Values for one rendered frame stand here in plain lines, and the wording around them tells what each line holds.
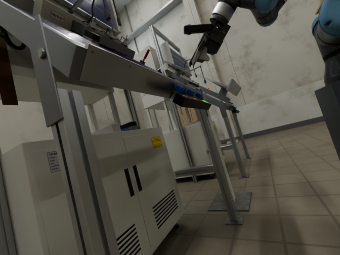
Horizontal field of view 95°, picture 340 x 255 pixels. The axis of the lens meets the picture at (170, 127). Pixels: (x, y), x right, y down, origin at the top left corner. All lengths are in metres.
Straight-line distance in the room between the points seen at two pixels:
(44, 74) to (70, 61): 0.06
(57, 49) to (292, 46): 4.93
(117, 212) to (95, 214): 0.42
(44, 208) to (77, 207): 0.29
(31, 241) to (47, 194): 0.13
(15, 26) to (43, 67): 0.28
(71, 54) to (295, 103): 4.70
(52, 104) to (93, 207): 0.17
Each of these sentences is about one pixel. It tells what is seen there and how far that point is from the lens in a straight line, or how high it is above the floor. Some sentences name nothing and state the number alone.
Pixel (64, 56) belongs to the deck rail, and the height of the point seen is 0.72.
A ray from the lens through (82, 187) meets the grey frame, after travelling 0.28.
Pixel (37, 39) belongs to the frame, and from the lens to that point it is 0.35.
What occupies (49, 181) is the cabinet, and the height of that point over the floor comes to 0.50.
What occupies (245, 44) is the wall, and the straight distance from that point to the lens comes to 5.14.
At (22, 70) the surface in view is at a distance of 1.06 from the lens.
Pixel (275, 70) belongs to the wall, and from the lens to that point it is 4.90.
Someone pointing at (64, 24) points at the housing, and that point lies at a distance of 1.07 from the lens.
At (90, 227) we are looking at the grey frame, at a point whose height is 0.43.
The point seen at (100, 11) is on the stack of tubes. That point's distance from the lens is 1.38.
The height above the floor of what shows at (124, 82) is 0.69.
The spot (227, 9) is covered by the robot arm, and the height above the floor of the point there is 0.92.
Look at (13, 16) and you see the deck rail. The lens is 0.61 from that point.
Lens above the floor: 0.52
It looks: 5 degrees up
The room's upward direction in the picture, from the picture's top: 16 degrees counter-clockwise
